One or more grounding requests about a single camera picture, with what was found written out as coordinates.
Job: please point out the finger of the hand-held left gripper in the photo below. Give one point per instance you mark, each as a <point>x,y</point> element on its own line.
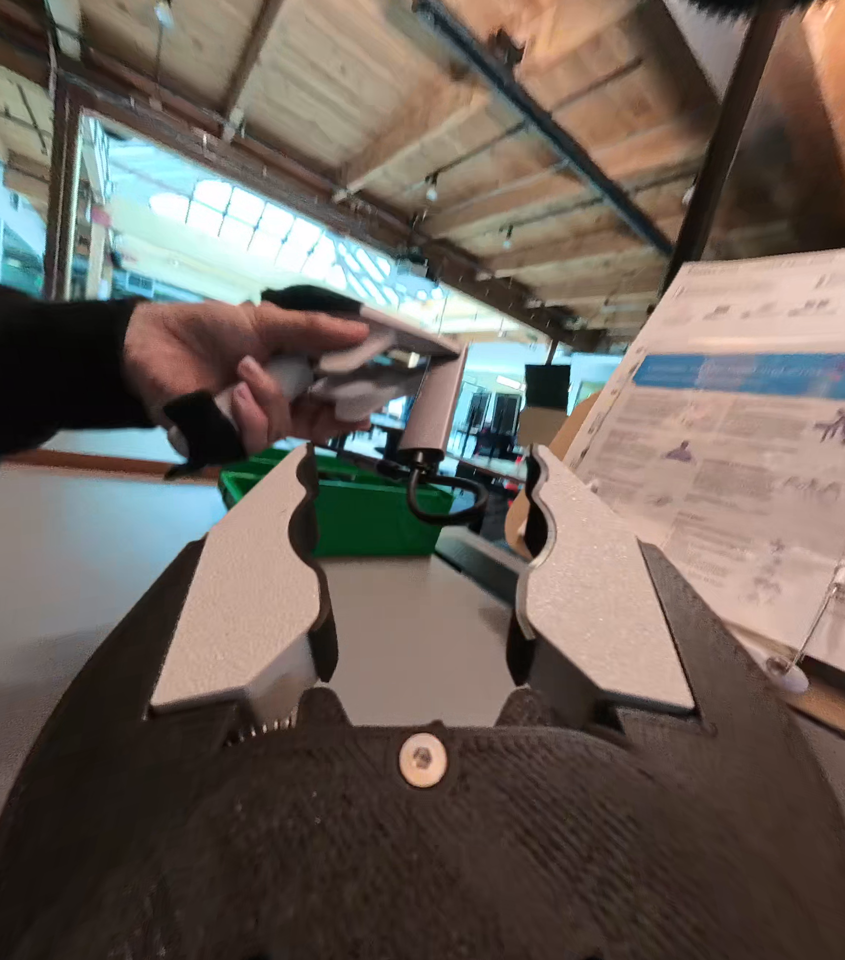
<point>370,394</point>
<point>415,334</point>

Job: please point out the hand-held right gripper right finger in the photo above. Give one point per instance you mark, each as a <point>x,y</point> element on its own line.
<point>602,615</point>

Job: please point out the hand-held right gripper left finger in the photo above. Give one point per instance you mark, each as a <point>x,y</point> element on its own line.
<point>250,600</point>

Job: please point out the grey USB hub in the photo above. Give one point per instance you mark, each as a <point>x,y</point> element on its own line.
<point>436,397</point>

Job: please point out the person's left forearm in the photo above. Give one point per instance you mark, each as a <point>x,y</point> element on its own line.
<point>17,375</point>

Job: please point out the light grey desk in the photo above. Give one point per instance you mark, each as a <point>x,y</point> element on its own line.
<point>407,637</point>

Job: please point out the person's left hand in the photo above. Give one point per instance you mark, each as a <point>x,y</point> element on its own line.
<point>197,352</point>

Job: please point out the green plastic bin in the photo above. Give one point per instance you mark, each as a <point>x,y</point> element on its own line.
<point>362,525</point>

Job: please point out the black sign board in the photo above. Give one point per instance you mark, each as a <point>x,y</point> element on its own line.
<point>546,386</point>

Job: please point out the printed instruction sheet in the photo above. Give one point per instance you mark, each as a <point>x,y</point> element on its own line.
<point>752,465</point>

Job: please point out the white tethered pin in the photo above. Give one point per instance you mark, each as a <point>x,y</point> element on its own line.
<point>841,579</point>

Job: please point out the wooden pillar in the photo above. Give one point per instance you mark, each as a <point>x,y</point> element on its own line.
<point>62,195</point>

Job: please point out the black ceiling rail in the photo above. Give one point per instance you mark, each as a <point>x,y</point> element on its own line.
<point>542,127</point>

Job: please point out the dark metal post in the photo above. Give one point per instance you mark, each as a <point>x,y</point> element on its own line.
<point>722,135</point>

